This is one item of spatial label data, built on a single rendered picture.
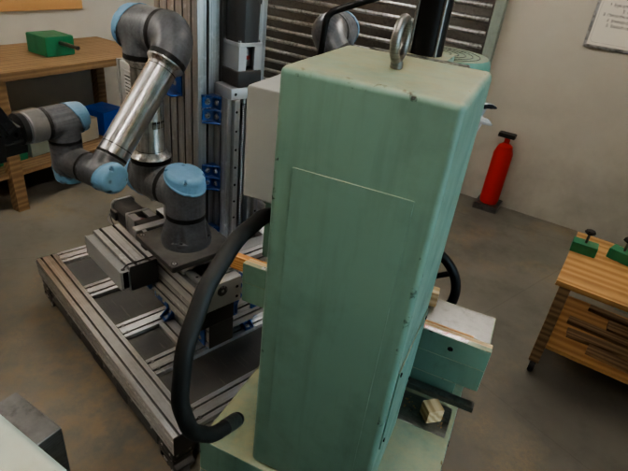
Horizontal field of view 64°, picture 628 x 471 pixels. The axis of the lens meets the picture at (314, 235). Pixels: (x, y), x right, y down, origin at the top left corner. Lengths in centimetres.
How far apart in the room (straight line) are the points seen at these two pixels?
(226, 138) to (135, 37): 40
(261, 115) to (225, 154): 96
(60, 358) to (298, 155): 197
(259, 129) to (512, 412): 198
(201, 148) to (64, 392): 118
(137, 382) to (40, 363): 59
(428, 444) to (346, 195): 65
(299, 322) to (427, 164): 31
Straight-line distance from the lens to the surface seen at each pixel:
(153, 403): 193
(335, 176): 62
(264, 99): 68
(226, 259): 67
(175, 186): 146
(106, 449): 211
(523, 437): 238
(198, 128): 164
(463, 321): 128
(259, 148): 70
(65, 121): 134
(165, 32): 136
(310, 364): 80
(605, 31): 394
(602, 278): 253
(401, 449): 110
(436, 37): 81
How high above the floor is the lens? 165
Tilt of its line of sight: 30 degrees down
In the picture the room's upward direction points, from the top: 7 degrees clockwise
